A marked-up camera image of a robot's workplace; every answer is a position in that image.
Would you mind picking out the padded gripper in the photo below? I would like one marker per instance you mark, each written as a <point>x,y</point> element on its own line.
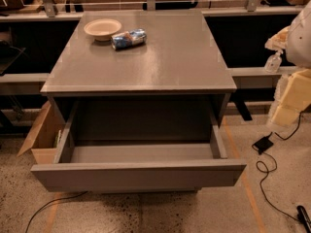
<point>299,41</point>

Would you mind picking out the grey top drawer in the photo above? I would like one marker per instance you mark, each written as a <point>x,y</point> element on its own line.
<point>138,146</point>

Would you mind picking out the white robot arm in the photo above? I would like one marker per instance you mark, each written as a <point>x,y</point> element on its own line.
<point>302,19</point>

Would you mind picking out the grey drawer cabinet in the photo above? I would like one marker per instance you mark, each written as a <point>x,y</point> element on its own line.
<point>173,88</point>

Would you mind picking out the clear sanitizer pump bottle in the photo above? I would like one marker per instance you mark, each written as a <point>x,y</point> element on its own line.
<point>273,62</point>

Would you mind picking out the black power adapter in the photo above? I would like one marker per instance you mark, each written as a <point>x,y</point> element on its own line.
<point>262,145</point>

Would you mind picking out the black object floor corner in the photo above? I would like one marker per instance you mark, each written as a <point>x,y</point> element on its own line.
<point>304,218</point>

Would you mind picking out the crushed blue drink can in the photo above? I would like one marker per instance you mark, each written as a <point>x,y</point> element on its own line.
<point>128,39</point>

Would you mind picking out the beige paper bowl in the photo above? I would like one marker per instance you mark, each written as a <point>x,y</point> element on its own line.
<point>102,29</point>

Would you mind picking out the open cardboard box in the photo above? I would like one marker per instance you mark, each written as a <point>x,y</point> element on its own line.
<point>43,137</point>

